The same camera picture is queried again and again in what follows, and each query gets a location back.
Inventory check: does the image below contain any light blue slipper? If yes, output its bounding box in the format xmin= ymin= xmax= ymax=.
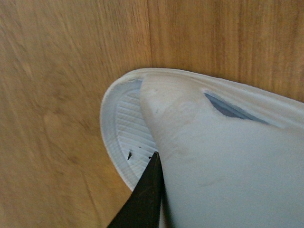
xmin=100 ymin=68 xmax=304 ymax=228

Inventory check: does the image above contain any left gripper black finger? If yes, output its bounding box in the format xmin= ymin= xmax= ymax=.
xmin=108 ymin=152 xmax=164 ymax=228

